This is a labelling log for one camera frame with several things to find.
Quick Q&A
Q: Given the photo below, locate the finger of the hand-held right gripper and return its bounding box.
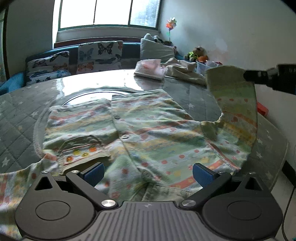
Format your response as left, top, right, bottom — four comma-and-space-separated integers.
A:
243, 65, 278, 86

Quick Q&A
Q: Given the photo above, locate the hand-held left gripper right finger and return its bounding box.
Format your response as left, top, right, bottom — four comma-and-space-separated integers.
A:
180, 163, 277, 208

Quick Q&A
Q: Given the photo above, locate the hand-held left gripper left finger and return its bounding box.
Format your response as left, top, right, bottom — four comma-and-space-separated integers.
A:
21, 162, 117, 208

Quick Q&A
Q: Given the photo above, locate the pastel striped button shirt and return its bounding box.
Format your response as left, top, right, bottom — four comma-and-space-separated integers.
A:
0, 65, 259, 241

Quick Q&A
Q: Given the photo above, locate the red object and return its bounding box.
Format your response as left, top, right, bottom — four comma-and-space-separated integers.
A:
256, 101, 269, 115

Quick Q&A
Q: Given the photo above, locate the clear plastic storage box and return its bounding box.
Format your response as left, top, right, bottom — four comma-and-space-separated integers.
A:
196, 60, 223, 75

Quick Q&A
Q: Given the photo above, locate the brown plush toy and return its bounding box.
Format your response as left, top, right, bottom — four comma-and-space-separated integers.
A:
184, 46, 209, 63

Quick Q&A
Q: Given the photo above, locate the cream garment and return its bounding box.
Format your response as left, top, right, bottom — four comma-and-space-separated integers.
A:
162, 57, 208, 87

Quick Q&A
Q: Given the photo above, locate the colourful pinwheel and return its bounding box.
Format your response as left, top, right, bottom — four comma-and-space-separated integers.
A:
165, 17, 178, 46

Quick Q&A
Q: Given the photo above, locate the grey pillow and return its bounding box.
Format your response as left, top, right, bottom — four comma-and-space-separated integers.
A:
140, 38, 175, 65

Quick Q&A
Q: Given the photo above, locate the pink folded garment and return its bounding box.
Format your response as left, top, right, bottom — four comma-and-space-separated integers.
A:
134, 59, 168, 81

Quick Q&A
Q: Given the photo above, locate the grey cloth bundle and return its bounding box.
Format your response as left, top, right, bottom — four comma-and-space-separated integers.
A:
143, 33, 173, 46

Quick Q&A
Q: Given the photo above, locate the butterfly print cushion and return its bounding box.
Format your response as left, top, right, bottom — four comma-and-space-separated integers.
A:
25, 51, 72, 86
77, 41, 125, 75

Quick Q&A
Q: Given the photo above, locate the blue sofa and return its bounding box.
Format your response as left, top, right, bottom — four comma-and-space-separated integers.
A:
0, 42, 186, 96

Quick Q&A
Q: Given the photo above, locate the window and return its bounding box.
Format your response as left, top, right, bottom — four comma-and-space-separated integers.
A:
53, 0, 162, 30

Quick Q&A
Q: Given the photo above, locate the black cable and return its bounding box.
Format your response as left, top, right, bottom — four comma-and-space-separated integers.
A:
280, 192, 296, 241

